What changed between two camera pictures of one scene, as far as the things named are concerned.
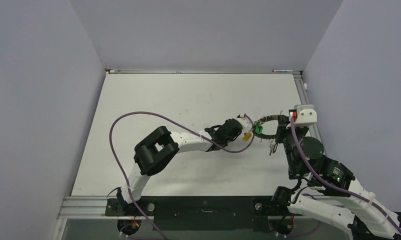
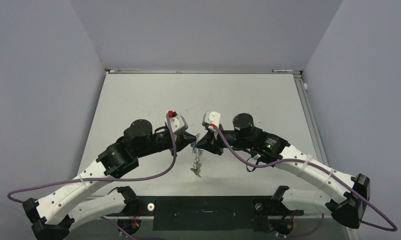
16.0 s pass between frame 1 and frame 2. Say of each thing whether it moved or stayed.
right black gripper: moved
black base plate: stayed
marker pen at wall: stayed
